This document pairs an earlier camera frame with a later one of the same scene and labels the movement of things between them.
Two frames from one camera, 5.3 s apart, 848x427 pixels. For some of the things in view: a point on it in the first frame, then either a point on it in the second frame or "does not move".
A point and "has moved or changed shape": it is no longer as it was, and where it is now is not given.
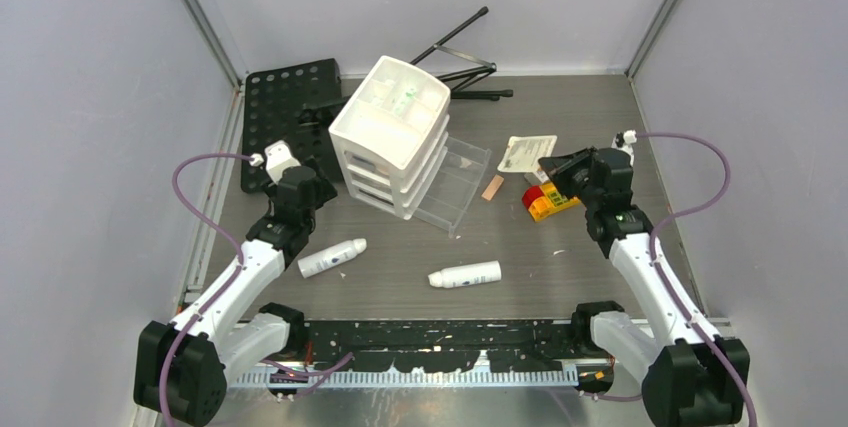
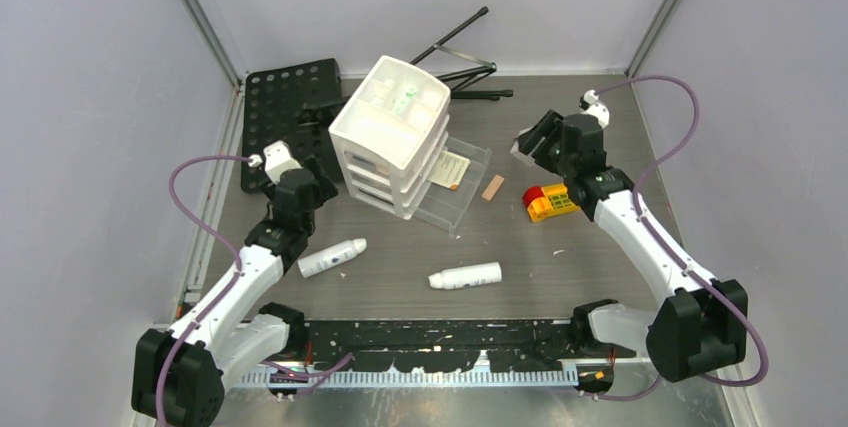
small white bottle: x=462 y=275 does not move
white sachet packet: x=524 y=151 has moved or changed shape
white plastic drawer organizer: x=392 y=138 does not move
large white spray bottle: x=331 y=258 does not move
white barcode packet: x=541 y=176 to x=515 y=150
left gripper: x=324 y=191 does not move
